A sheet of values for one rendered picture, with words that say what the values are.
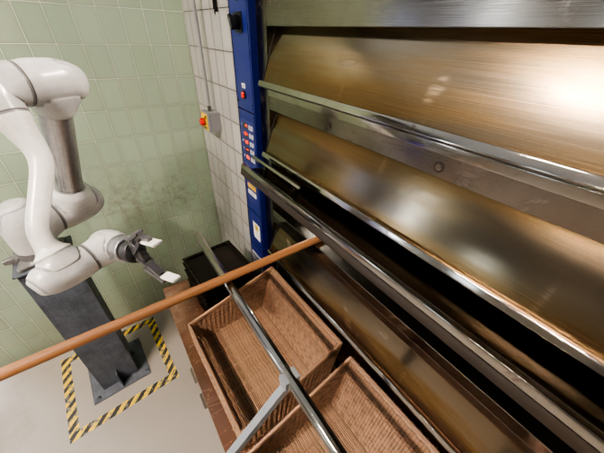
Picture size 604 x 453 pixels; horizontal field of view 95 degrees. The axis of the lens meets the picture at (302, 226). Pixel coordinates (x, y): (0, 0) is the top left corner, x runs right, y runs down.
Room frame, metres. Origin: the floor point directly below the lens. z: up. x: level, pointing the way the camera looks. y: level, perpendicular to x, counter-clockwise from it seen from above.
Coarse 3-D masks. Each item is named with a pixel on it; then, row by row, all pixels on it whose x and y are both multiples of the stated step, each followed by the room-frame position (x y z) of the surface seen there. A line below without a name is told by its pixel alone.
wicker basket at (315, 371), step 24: (240, 288) 0.97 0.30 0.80; (264, 288) 1.04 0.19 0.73; (288, 288) 0.95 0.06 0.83; (216, 312) 0.88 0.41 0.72; (240, 312) 0.95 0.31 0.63; (264, 312) 0.99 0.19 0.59; (312, 312) 0.80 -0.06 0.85; (192, 336) 0.74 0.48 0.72; (216, 336) 0.83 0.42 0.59; (240, 336) 0.83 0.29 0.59; (288, 336) 0.84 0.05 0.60; (312, 336) 0.75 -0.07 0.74; (336, 336) 0.68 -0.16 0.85; (216, 360) 0.70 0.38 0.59; (240, 360) 0.71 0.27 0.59; (264, 360) 0.71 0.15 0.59; (288, 360) 0.72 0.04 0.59; (312, 360) 0.70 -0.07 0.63; (216, 384) 0.53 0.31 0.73; (240, 384) 0.60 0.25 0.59; (264, 384) 0.61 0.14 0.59; (312, 384) 0.57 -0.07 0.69; (240, 408) 0.51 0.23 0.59; (288, 408) 0.49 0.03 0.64; (240, 432) 0.37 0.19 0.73; (264, 432) 0.42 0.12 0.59
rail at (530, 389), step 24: (312, 216) 0.67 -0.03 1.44; (336, 240) 0.58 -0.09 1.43; (408, 288) 0.41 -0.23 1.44; (432, 312) 0.35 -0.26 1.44; (456, 336) 0.31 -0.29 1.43; (504, 360) 0.26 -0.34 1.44; (528, 384) 0.22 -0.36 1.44; (552, 408) 0.19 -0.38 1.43; (576, 432) 0.16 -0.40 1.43; (600, 432) 0.16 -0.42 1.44
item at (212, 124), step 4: (200, 112) 1.60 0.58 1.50; (204, 112) 1.57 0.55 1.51; (208, 112) 1.55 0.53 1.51; (212, 112) 1.56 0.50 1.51; (216, 112) 1.57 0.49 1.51; (208, 116) 1.54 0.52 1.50; (212, 116) 1.55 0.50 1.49; (216, 116) 1.56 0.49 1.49; (208, 120) 1.54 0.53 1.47; (212, 120) 1.55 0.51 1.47; (216, 120) 1.56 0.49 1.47; (208, 124) 1.54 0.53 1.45; (212, 124) 1.55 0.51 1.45; (216, 124) 1.56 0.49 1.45; (220, 124) 1.57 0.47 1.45; (204, 128) 1.59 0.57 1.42; (208, 128) 1.54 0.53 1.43; (212, 128) 1.54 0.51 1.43; (216, 128) 1.56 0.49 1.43; (220, 128) 1.57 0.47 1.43
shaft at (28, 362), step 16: (320, 240) 0.88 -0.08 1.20; (272, 256) 0.76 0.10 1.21; (240, 272) 0.68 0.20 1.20; (192, 288) 0.60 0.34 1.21; (208, 288) 0.61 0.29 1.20; (160, 304) 0.53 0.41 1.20; (176, 304) 0.55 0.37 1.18; (128, 320) 0.48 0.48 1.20; (80, 336) 0.42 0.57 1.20; (96, 336) 0.43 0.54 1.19; (48, 352) 0.37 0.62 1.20; (64, 352) 0.38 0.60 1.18; (0, 368) 0.33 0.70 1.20; (16, 368) 0.33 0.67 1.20
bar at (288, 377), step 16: (208, 256) 0.79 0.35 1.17; (224, 272) 0.70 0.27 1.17; (240, 304) 0.57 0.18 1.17; (256, 320) 0.51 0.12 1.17; (256, 336) 0.47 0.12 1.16; (272, 352) 0.41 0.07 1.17; (288, 368) 0.37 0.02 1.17; (288, 384) 0.33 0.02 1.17; (272, 400) 0.32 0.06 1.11; (304, 400) 0.30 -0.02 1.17; (256, 416) 0.30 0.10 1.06; (320, 416) 0.27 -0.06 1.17; (320, 432) 0.24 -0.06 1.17; (240, 448) 0.25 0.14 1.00; (336, 448) 0.21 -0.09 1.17
